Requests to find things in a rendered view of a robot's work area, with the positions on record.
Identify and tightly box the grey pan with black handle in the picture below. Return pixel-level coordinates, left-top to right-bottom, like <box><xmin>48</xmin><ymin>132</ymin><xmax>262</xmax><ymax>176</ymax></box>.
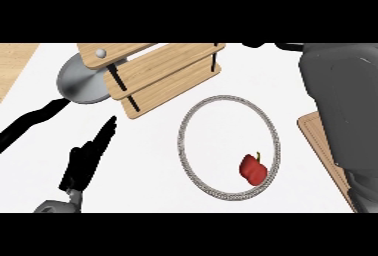
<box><xmin>0</xmin><ymin>51</ymin><xmax>130</xmax><ymax>155</ymax></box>

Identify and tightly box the white round placemat grey rim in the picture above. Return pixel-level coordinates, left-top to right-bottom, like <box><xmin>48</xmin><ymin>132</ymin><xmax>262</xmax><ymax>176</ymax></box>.
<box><xmin>178</xmin><ymin>94</ymin><xmax>284</xmax><ymax>202</ymax></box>

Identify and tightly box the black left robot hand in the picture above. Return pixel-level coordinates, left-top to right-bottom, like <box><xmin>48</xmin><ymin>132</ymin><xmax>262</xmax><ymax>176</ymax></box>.
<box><xmin>58</xmin><ymin>115</ymin><xmax>120</xmax><ymax>193</ymax></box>

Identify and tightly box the pale wooden board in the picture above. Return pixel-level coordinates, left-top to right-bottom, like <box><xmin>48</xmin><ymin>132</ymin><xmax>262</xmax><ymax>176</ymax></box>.
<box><xmin>0</xmin><ymin>42</ymin><xmax>42</xmax><ymax>104</ymax></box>

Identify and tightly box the wooden tiered shelf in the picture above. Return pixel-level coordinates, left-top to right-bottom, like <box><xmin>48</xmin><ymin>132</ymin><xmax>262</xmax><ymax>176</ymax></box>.
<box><xmin>77</xmin><ymin>42</ymin><xmax>228</xmax><ymax>120</ymax></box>

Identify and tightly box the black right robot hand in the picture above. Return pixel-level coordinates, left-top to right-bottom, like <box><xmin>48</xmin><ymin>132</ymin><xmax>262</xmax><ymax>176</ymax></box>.
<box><xmin>241</xmin><ymin>42</ymin><xmax>306</xmax><ymax>53</ymax></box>

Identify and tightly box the red bell pepper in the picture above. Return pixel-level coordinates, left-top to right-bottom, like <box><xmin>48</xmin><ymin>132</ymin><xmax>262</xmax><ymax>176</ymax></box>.
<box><xmin>238</xmin><ymin>151</ymin><xmax>271</xmax><ymax>187</ymax></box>

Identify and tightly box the tan stitched placemat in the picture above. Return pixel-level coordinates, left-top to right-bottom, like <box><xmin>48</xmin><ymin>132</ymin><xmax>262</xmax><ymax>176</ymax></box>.
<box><xmin>296</xmin><ymin>111</ymin><xmax>359</xmax><ymax>214</ymax></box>

